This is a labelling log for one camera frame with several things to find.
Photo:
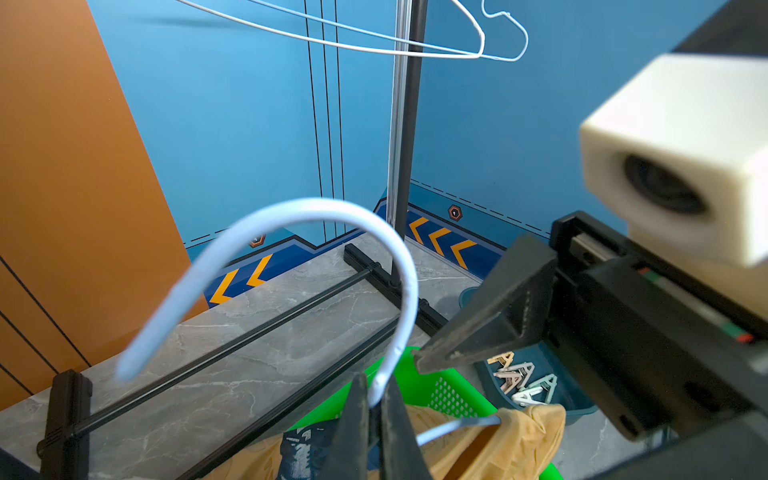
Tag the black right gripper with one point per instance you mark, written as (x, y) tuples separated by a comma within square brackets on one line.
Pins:
[(654, 348)]

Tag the green plastic basket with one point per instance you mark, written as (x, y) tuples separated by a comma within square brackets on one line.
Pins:
[(431, 400)]

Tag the yellow clothespin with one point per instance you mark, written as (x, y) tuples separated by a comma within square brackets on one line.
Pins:
[(502, 361)]

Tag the aluminium corner post right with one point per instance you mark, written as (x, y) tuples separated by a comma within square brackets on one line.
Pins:
[(402, 31)]

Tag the black clothes rack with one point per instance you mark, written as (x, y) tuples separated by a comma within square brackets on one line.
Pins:
[(64, 451)]

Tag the teal plastic bin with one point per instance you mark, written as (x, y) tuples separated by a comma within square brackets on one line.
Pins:
[(568, 392)]

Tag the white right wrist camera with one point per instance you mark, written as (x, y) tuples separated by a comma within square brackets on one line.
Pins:
[(680, 154)]

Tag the white clothespin navy shirt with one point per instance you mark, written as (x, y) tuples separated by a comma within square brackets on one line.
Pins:
[(526, 369), (528, 397)]

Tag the tan yellow t-shirt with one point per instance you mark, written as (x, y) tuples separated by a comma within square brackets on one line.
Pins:
[(521, 446)]

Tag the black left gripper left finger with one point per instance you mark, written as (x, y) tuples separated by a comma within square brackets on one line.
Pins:
[(348, 454)]

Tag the white wire hanger tan shirt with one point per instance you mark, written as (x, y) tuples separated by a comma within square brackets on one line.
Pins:
[(183, 294)]

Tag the white clothespin front navy shirt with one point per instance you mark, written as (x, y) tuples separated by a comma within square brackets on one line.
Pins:
[(528, 397)]

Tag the navy printed t-shirt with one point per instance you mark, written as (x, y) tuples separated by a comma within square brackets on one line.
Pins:
[(303, 451)]

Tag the pink clothespin front tan shirt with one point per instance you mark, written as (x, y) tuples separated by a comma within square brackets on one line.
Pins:
[(511, 380)]

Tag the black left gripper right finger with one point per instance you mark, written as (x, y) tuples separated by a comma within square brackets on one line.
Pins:
[(400, 455)]

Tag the mint green clothespin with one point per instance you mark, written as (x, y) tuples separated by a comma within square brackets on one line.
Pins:
[(546, 384)]

